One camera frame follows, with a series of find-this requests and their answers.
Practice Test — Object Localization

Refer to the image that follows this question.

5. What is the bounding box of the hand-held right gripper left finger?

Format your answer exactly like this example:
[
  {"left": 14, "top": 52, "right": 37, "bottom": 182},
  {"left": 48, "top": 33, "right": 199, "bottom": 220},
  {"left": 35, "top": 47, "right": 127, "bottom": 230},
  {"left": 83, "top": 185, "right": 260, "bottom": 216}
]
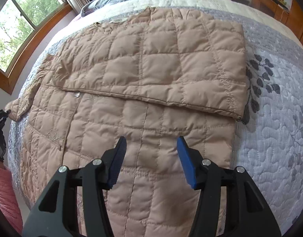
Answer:
[{"left": 22, "top": 136, "right": 127, "bottom": 237}]

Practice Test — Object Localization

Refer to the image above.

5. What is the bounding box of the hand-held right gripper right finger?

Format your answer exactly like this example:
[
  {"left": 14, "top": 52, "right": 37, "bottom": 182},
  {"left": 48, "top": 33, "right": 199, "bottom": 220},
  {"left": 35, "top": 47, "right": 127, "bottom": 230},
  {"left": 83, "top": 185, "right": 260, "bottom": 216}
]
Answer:
[{"left": 176, "top": 136, "right": 281, "bottom": 237}]

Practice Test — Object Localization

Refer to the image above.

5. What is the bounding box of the beige quilted jacket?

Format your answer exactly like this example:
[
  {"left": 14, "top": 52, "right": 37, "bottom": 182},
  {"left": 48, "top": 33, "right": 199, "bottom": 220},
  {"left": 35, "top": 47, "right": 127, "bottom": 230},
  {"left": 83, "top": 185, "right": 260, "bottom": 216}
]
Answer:
[{"left": 5, "top": 7, "right": 248, "bottom": 237}]

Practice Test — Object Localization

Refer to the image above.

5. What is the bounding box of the grey floral quilted bedspread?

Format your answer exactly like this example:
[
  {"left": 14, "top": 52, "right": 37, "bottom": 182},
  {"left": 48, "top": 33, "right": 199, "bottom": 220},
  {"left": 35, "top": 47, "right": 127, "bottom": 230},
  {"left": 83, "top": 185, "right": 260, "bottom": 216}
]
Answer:
[{"left": 7, "top": 0, "right": 303, "bottom": 237}]

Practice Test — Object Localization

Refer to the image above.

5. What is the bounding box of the wooden framed window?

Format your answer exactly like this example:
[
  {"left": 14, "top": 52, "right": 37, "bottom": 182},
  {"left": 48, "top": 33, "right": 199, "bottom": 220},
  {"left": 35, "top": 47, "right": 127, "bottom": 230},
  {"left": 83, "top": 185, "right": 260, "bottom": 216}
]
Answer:
[{"left": 0, "top": 0, "right": 73, "bottom": 95}]

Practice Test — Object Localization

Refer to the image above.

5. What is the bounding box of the wooden cabinet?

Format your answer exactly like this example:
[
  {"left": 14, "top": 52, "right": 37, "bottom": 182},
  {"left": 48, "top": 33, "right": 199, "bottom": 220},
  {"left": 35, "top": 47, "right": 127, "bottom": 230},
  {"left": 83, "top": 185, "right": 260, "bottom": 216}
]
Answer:
[{"left": 250, "top": 0, "right": 303, "bottom": 40}]

